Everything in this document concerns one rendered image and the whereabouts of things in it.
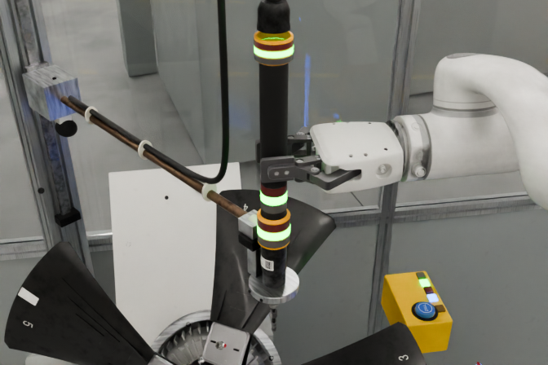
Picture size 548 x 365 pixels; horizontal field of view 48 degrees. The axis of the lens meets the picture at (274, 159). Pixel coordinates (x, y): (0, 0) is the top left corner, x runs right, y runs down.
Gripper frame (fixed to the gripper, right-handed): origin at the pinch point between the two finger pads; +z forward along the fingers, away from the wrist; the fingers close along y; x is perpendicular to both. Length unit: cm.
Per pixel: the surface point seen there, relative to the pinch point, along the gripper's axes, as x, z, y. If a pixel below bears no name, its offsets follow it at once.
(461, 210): -65, -66, 70
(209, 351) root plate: -39.4, 9.7, 6.7
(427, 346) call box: -62, -36, 21
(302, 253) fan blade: -24.3, -6.1, 10.6
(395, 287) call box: -55, -32, 33
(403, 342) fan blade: -41.9, -23.1, 5.6
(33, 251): -65, 53, 71
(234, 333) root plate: -35.3, 5.5, 6.0
